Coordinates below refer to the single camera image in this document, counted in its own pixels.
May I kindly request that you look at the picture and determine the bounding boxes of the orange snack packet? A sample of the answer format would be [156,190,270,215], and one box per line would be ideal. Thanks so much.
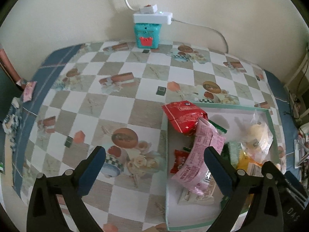
[236,150,263,177]

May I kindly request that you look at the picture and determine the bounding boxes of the dark green snack box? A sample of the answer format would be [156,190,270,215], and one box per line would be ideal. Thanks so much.
[221,141,243,168]

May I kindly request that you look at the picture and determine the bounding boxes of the clear bag with cream bun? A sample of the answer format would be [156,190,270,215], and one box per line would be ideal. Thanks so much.
[241,111,273,163]

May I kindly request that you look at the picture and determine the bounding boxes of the white printed snack packet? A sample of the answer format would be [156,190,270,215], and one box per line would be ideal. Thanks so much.
[178,188,215,206]

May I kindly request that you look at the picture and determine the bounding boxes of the pink snack packet with barcode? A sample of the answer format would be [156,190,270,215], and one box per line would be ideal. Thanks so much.
[172,118,225,195]

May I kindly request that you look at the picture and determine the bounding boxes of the small red candy packet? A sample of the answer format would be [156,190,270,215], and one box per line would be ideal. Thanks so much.
[170,150,189,174]

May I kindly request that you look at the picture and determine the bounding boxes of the large red snack bag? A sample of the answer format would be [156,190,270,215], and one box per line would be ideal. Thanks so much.
[162,101,208,136]

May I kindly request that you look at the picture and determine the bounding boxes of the round cookie green wrapper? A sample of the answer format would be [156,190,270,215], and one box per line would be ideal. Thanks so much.
[208,120,227,134]

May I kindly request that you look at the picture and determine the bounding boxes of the white tray with teal rim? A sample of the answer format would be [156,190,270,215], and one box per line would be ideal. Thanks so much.
[165,103,275,231]

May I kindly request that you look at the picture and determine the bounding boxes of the crumpled blue white wrapper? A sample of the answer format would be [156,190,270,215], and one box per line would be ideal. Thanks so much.
[2,97,23,136]

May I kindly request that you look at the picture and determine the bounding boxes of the small pink packet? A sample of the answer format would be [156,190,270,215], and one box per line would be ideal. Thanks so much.
[23,81,37,103]

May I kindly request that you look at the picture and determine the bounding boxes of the checkered printed tablecloth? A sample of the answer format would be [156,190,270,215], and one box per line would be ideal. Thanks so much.
[13,41,297,231]

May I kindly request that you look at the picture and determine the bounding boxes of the teal toy box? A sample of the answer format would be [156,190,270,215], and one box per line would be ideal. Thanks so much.
[134,24,161,49]

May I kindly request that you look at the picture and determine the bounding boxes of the white power strip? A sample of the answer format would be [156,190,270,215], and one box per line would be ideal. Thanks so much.
[133,4,173,25]

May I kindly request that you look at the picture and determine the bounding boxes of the white power cable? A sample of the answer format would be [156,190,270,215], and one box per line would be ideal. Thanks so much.
[113,0,229,54]

